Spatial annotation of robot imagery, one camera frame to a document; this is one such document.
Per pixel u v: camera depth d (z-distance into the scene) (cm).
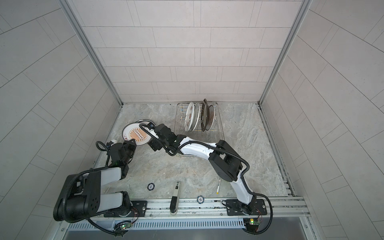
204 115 86
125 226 64
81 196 42
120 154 67
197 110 93
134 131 91
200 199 74
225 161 51
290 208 72
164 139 64
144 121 101
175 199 70
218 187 78
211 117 89
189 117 97
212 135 97
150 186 78
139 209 71
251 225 68
